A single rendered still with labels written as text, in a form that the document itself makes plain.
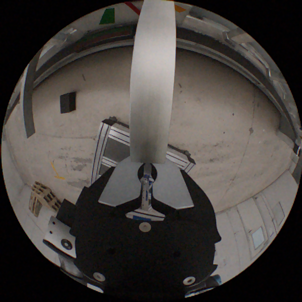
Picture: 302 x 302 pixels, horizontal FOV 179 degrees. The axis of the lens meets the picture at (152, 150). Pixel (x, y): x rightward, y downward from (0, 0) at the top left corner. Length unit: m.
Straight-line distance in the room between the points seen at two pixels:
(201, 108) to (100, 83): 0.94
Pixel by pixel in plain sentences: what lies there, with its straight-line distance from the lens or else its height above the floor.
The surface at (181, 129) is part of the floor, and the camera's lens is 1.02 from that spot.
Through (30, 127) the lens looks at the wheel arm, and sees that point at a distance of 0.26.
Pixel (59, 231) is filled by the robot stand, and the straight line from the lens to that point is 0.33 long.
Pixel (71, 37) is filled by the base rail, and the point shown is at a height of 0.70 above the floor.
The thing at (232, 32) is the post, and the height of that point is 0.75.
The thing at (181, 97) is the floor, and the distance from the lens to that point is 0.97.
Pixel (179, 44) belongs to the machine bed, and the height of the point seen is 0.17.
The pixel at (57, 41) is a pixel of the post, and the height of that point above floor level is 0.75.
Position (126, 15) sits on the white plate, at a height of 0.74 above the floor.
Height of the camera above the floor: 0.94
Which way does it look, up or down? 60 degrees down
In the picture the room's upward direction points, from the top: 180 degrees clockwise
